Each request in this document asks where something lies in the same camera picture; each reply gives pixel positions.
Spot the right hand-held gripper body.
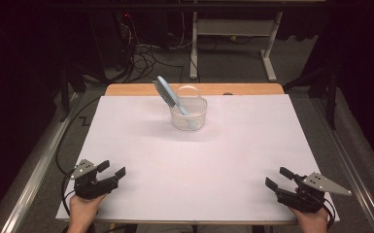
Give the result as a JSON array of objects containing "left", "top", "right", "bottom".
[{"left": 275, "top": 171, "right": 354, "bottom": 215}]

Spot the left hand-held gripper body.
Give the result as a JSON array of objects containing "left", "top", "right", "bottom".
[{"left": 70, "top": 158, "right": 119, "bottom": 201}]

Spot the white plastic basket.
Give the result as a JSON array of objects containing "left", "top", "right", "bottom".
[{"left": 169, "top": 84, "right": 209, "bottom": 132}]

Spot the light blue hairbrush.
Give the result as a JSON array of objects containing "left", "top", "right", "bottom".
[{"left": 152, "top": 75, "right": 190, "bottom": 117}]

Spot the person's right hand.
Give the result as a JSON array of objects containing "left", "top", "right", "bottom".
[{"left": 289, "top": 207, "right": 330, "bottom": 233}]

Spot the person's left hand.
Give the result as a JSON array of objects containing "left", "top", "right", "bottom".
[{"left": 66, "top": 193, "right": 107, "bottom": 233}]

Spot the white paper sheet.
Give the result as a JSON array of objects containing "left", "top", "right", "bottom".
[{"left": 55, "top": 93, "right": 340, "bottom": 225}]

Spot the black metal stand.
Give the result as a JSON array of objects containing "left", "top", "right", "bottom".
[
  {"left": 283, "top": 64, "right": 342, "bottom": 131},
  {"left": 57, "top": 61, "right": 88, "bottom": 123}
]

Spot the dark computer tower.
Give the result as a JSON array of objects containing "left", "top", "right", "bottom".
[{"left": 86, "top": 9, "right": 134, "bottom": 71}]

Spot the left hand-held gripper cable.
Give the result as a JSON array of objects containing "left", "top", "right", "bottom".
[{"left": 60, "top": 169, "right": 78, "bottom": 216}]

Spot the hand-held gripper cable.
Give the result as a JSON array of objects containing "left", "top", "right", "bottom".
[
  {"left": 322, "top": 198, "right": 337, "bottom": 229},
  {"left": 60, "top": 169, "right": 78, "bottom": 216}
]

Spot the right hand-held gripper cable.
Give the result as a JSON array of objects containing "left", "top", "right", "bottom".
[{"left": 322, "top": 198, "right": 337, "bottom": 229}]

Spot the long black floor cable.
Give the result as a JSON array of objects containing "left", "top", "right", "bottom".
[{"left": 54, "top": 95, "right": 102, "bottom": 177}]

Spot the metal floor rail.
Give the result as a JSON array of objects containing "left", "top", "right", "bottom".
[
  {"left": 310, "top": 96, "right": 374, "bottom": 233},
  {"left": 0, "top": 91, "right": 80, "bottom": 233}
]

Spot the tangle of floor cables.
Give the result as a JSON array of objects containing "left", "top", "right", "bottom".
[{"left": 116, "top": 13, "right": 188, "bottom": 83}]

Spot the white metal desk frame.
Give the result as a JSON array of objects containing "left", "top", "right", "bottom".
[{"left": 188, "top": 0, "right": 285, "bottom": 83}]

